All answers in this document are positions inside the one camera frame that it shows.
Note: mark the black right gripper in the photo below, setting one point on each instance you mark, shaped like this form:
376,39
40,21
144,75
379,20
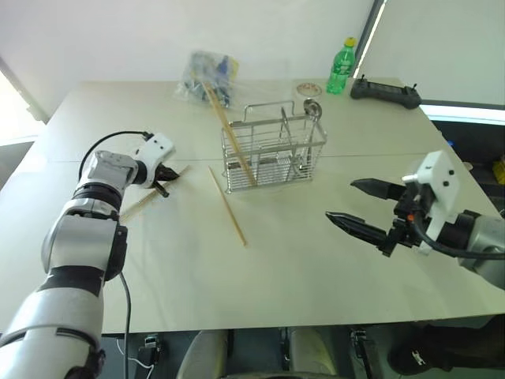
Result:
410,221

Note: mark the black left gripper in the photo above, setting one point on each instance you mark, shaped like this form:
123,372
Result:
160,175

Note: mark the wooden chopstick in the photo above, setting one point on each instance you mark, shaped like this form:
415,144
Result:
227,205
139,204
229,130

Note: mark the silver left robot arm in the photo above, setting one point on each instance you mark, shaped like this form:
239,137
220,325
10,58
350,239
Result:
75,245

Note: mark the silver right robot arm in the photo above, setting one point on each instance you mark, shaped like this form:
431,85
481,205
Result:
479,245

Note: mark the metal spoon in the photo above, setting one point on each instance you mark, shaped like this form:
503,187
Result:
311,108

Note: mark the clear plastic bag with items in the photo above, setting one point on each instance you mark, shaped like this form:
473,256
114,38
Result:
209,77

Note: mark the black handheld controller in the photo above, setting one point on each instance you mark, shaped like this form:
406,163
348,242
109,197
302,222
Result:
384,92

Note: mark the green plastic bottle yellow cap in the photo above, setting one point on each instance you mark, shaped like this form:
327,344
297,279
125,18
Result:
340,69

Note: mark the yellow object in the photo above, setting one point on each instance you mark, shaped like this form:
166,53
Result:
499,169

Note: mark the grey rounded shape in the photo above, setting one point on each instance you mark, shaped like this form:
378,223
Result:
311,351
203,353

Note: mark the black rounded shape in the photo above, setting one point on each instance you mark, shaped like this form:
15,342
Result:
422,351

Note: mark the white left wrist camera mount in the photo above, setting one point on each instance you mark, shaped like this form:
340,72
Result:
155,152

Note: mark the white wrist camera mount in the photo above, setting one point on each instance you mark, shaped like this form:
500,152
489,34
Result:
440,173
155,152

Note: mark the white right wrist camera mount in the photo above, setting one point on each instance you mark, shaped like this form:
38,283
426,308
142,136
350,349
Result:
440,173

